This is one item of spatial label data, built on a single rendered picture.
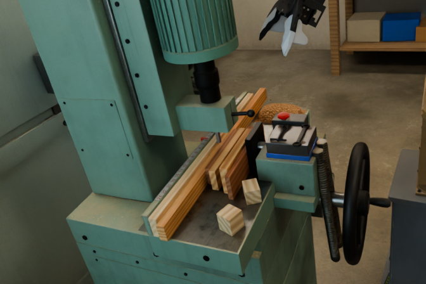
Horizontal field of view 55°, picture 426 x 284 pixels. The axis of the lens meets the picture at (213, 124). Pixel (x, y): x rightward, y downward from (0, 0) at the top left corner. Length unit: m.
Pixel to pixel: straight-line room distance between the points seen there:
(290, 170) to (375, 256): 1.17
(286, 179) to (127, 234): 0.44
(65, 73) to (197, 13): 0.40
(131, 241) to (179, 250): 0.26
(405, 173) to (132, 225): 0.97
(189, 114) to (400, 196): 0.79
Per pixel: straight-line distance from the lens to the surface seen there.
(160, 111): 1.01
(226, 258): 0.84
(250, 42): 4.71
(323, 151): 0.98
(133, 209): 1.17
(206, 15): 0.86
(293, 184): 0.96
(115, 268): 1.26
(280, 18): 1.05
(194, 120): 1.01
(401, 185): 1.54
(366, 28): 3.78
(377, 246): 2.09
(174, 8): 0.86
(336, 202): 1.04
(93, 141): 1.14
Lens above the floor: 1.48
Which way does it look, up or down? 27 degrees down
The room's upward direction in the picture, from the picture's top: 11 degrees counter-clockwise
